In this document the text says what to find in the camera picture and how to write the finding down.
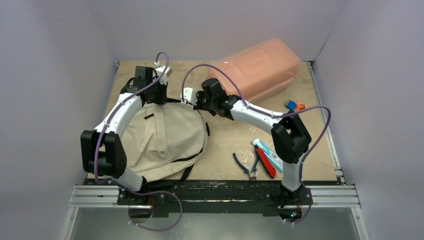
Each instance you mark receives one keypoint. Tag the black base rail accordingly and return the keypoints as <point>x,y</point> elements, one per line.
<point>265,197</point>

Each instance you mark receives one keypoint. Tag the red handled cutter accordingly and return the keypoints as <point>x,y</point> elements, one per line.
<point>268,167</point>

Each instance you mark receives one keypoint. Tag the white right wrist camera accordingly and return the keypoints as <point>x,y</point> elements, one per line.
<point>189,96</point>

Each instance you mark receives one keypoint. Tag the aluminium frame rail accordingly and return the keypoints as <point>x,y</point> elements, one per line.
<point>322,171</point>

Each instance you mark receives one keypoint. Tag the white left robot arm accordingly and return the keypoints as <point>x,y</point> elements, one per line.
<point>102,151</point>

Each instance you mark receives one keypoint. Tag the orange blue small item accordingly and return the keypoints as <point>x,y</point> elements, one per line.
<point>294,106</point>

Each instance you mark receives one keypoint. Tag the translucent pink plastic box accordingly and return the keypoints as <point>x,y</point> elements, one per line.
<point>261,70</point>

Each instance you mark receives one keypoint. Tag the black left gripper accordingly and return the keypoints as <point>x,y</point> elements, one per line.
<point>163,98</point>

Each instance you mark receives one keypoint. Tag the beige canvas backpack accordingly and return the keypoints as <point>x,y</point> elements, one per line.
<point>163,140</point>

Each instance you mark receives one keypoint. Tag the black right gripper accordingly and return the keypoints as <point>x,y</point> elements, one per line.
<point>200,101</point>

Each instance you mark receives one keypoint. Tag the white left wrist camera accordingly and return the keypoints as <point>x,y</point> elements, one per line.
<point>162,72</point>

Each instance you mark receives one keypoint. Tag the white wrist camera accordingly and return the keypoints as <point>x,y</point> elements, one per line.
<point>162,72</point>
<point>189,96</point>

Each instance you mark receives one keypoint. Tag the teal pencil pack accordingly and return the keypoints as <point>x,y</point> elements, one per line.
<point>271,156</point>

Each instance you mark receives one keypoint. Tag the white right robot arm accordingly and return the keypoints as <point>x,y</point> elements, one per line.
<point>291,139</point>

